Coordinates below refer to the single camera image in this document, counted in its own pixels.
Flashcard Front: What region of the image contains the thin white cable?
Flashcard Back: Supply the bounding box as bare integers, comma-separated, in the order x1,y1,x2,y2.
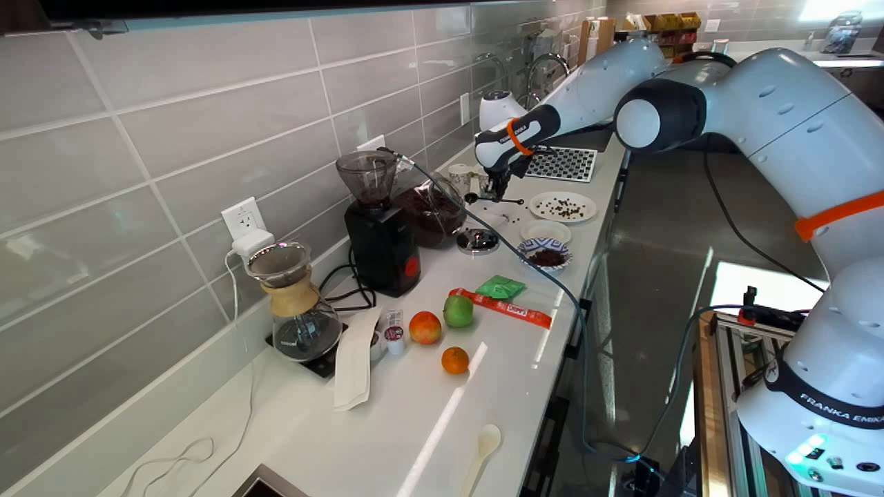
119,250,264,497

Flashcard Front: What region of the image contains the green packet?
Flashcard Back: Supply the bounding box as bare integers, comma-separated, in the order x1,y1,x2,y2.
476,274,528,304

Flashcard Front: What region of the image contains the white plastic spoon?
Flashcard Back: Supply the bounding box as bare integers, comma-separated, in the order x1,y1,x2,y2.
463,423,507,497

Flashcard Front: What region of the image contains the glass pour-over carafe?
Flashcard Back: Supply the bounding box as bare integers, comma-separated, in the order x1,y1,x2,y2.
246,241,347,364

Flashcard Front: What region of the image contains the green apple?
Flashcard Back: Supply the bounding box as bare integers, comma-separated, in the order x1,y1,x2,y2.
442,293,478,335

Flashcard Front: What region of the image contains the orange cable strap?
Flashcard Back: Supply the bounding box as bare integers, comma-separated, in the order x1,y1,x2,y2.
793,187,884,246
504,115,540,158

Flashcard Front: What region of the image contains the orange red fruit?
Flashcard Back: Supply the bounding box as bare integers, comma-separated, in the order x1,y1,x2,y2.
407,310,449,347

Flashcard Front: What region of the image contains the white wall outlet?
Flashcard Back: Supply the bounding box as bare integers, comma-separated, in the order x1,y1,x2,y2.
221,194,272,249

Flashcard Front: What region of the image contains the black coffee scale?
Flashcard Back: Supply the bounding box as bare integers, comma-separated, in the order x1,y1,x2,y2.
265,324,352,382

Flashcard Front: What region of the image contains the black grinder power cable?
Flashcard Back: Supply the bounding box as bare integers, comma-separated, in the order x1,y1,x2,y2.
315,259,381,315

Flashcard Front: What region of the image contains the black white checkered mat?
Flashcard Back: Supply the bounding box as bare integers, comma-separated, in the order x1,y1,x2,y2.
523,144,602,184

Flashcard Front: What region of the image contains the white paper towel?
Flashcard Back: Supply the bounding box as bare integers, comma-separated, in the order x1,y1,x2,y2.
333,307,385,415

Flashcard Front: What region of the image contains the black clamp with red part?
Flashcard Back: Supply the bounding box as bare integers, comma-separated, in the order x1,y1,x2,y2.
732,285,812,336

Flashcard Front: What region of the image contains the small white plate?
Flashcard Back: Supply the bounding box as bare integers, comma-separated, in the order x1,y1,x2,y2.
521,219,574,249

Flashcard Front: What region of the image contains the shelf with packaged goods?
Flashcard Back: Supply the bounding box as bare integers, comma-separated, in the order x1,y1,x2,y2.
632,7,708,53

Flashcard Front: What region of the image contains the small orange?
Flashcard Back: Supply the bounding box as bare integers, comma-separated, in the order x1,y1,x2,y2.
440,346,474,377

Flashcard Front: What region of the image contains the white plug adapter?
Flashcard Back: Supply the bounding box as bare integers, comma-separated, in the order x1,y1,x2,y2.
229,230,278,266

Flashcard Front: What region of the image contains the blue patterned bowl with beans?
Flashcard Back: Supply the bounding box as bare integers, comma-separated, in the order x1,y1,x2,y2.
518,234,574,275

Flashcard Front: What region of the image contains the smooth black robot cable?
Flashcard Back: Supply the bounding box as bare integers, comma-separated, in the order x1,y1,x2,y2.
702,148,829,297

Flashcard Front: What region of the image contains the small white printed packet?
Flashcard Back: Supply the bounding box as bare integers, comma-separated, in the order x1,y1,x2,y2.
381,315,410,359

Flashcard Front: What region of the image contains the orange stick sachet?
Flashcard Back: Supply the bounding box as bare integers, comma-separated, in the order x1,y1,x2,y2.
450,286,557,331

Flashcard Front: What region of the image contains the large white paper plate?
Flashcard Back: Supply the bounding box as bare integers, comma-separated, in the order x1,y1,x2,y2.
526,187,599,226

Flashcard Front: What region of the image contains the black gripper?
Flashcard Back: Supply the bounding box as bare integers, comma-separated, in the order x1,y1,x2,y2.
485,148,533,205

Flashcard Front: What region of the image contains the black coffee grinder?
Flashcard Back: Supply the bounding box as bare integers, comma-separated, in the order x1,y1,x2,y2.
334,147,425,297

